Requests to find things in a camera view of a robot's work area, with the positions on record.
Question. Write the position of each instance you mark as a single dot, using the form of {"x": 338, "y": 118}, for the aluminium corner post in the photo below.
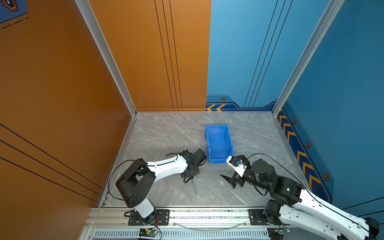
{"x": 318, "y": 34}
{"x": 101, "y": 42}

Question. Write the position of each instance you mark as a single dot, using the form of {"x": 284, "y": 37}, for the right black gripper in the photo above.
{"x": 236, "y": 178}

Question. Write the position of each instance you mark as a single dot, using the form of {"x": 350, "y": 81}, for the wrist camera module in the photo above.
{"x": 200, "y": 156}
{"x": 238, "y": 164}

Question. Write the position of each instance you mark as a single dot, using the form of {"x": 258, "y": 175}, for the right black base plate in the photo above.
{"x": 259, "y": 217}

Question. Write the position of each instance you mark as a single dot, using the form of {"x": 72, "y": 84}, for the left aluminium corner post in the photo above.
{"x": 101, "y": 42}

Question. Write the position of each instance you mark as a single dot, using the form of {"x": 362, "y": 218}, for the black yellow handled screwdriver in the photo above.
{"x": 194, "y": 186}

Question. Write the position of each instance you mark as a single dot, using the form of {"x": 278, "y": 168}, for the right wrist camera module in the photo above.
{"x": 238, "y": 164}

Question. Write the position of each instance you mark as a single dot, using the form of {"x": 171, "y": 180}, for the left green circuit board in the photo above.
{"x": 148, "y": 234}

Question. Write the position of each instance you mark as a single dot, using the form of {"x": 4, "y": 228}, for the blue plastic bin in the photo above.
{"x": 219, "y": 143}

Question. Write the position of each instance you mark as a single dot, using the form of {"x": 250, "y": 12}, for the right aluminium corner post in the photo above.
{"x": 318, "y": 34}

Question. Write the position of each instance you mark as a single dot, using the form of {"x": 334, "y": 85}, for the green circuit board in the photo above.
{"x": 277, "y": 234}
{"x": 148, "y": 234}

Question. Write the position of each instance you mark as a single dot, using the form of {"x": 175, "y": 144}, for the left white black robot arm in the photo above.
{"x": 137, "y": 180}

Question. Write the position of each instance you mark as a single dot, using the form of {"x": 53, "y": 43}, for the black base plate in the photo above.
{"x": 259, "y": 217}
{"x": 157, "y": 218}

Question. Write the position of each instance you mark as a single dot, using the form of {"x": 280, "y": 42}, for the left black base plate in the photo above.
{"x": 157, "y": 218}

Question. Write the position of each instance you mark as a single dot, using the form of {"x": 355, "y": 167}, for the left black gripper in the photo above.
{"x": 197, "y": 172}

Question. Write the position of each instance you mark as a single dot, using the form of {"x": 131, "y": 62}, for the right green circuit board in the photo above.
{"x": 277, "y": 234}

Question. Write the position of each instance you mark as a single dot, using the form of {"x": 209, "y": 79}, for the aluminium front rail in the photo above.
{"x": 187, "y": 223}

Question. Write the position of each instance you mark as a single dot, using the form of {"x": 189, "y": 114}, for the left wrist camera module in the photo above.
{"x": 200, "y": 156}

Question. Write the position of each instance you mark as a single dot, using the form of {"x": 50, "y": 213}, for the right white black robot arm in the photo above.
{"x": 292, "y": 204}

